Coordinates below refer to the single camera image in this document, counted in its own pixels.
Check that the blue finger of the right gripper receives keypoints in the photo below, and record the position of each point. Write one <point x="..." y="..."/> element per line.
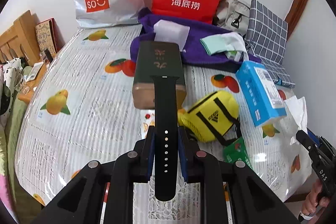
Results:
<point x="304" y="139"/>
<point x="312" y="136"/>

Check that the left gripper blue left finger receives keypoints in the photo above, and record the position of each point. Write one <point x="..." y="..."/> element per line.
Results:
<point x="103" y="193"/>

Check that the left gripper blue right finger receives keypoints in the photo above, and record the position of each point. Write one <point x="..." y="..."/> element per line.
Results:
<point x="229" y="192"/>

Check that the green snack sachet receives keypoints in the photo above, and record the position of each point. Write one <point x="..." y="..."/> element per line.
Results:
<point x="236" y="151"/>

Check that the yellow Adidas pouch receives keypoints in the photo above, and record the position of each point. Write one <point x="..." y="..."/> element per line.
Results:
<point x="215" y="117"/>

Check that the black watch strap long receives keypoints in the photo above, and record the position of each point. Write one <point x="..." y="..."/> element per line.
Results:
<point x="166" y="137"/>

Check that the white and mint sock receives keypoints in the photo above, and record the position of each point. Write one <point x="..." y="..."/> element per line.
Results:
<point x="220" y="43"/>

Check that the white sponge block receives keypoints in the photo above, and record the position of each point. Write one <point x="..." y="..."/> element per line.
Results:
<point x="171" y="32"/>

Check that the white tissue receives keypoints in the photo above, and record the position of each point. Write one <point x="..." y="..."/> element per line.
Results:
<point x="296" y="117"/>

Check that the fruit print wipes packet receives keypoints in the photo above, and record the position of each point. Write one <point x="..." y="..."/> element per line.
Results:
<point x="147" y="120"/>

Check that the person's right hand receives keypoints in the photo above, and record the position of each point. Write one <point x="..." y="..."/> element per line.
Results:
<point x="312" y="200"/>

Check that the blue tissue box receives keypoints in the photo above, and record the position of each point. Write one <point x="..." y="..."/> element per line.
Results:
<point x="262" y="97"/>

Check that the fruit print tablecloth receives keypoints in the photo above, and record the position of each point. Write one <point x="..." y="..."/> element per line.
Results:
<point x="83" y="110"/>

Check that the grey checked folded cushion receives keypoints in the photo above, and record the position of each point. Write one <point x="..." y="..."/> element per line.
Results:
<point x="266" y="38"/>

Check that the wooden bedside table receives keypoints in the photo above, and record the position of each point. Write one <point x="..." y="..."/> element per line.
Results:
<point x="26" y="98"/>

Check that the beige canvas bag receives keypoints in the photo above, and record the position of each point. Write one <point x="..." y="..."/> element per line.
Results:
<point x="232" y="15"/>

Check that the panda print bedding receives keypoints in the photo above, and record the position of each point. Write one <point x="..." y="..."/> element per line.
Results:
<point x="17" y="202"/>

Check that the dark green gold box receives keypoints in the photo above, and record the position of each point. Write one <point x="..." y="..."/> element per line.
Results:
<point x="157" y="59"/>

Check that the patterned hardcover book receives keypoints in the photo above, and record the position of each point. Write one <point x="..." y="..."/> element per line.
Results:
<point x="46" y="36"/>

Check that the purple fleece cloth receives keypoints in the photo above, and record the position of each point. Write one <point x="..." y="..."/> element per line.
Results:
<point x="194" y="53"/>

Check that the brown wooden door frame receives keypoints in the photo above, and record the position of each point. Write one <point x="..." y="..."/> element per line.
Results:
<point x="294" y="15"/>

